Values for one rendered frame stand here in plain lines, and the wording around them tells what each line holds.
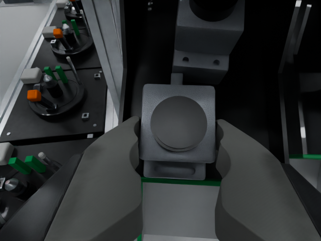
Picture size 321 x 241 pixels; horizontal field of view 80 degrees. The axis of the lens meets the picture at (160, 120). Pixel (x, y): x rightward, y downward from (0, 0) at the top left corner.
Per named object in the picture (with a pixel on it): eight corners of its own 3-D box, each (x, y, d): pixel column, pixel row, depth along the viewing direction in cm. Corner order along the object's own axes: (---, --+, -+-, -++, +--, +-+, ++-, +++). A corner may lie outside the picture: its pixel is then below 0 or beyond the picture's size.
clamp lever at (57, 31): (71, 50, 61) (59, 34, 54) (64, 50, 61) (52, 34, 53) (71, 40, 62) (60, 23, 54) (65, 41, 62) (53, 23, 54)
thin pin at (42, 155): (64, 176, 37) (42, 156, 30) (60, 176, 37) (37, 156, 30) (65, 171, 38) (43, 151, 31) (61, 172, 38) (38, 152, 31)
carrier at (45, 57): (109, 71, 62) (98, 34, 52) (31, 78, 60) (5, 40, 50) (111, 31, 76) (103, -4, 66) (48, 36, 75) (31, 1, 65)
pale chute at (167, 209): (222, 238, 31) (231, 262, 27) (141, 232, 32) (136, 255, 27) (239, 57, 27) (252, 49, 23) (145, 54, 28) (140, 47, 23)
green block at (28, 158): (45, 172, 38) (31, 161, 34) (38, 173, 38) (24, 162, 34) (46, 166, 38) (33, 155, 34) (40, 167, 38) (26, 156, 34)
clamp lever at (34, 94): (55, 109, 46) (36, 98, 39) (46, 110, 46) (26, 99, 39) (55, 95, 47) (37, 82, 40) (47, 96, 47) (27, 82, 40)
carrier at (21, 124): (104, 136, 47) (89, 101, 37) (2, 146, 46) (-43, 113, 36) (109, 71, 62) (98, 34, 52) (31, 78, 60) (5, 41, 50)
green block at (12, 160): (30, 174, 37) (14, 163, 33) (24, 174, 37) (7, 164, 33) (32, 168, 38) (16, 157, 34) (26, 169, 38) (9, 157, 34)
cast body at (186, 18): (219, 85, 18) (251, 38, 11) (171, 81, 18) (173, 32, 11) (224, 7, 19) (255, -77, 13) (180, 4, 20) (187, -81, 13)
